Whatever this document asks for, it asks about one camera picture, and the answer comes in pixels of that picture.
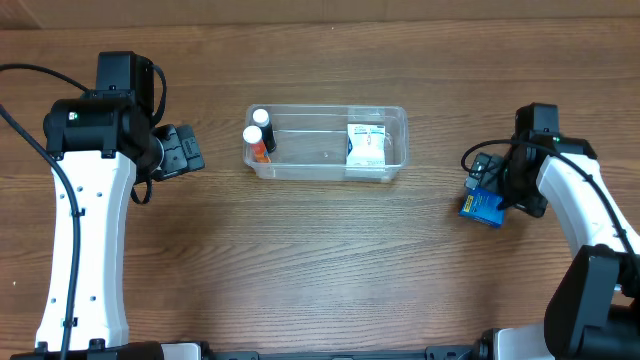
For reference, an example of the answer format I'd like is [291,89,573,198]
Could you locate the orange tube white cap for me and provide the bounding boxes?
[243,125,271,163]

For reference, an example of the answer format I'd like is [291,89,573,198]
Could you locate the black tube white cap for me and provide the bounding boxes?
[252,108,277,153]

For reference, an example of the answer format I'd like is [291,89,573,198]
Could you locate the white medicine box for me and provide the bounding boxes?
[346,124,386,167]

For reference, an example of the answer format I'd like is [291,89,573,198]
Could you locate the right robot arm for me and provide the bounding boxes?
[459,103,639,359]

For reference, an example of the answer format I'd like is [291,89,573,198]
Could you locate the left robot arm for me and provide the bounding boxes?
[31,51,209,359]

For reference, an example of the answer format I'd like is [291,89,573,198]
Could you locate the clear plastic container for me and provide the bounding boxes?
[243,104,409,182]

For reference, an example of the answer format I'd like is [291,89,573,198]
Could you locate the blue box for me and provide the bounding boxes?
[459,188,505,228]

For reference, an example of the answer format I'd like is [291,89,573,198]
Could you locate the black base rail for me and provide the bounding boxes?
[159,329,501,360]

